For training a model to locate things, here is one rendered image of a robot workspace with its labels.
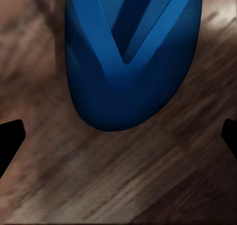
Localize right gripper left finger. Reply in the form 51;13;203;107
0;119;26;179

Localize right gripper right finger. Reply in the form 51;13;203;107
221;119;237;159

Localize sandal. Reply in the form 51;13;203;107
65;0;202;132

